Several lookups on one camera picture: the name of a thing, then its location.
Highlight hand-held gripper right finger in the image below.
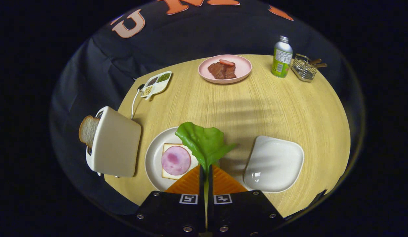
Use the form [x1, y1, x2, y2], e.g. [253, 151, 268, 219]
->
[207, 164, 286, 237]

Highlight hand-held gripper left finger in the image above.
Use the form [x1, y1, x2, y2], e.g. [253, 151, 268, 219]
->
[135, 165, 206, 237]

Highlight green lettuce leaf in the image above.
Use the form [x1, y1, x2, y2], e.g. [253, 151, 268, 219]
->
[175, 121, 237, 231]

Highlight toast bread slice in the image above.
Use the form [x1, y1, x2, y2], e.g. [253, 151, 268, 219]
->
[78, 115, 101, 149]

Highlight white bread slice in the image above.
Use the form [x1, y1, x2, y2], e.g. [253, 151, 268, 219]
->
[161, 143, 200, 180]

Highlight pink ham slice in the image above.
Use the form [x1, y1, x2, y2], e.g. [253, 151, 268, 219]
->
[161, 145, 192, 176]

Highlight white square dish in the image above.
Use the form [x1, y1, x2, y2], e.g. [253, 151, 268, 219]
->
[242, 135, 305, 193]

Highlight white round plate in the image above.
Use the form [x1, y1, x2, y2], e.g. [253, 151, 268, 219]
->
[144, 126, 221, 192]

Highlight white toaster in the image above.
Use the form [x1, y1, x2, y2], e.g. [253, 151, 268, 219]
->
[86, 106, 142, 178]

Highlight white divided seasoning tray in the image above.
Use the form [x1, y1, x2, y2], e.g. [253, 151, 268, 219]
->
[140, 70, 173, 100]

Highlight brown meat pieces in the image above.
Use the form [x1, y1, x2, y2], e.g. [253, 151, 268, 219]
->
[208, 62, 237, 80]

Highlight pink round plate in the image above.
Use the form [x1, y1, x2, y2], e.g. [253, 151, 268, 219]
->
[198, 55, 252, 84]

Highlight green label metal bottle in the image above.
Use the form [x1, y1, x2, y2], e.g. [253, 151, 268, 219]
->
[271, 36, 294, 78]

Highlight white power cable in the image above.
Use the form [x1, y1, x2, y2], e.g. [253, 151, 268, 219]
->
[131, 88, 142, 119]

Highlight small wire basket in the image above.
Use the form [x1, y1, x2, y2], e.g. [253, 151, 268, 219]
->
[291, 53, 318, 82]

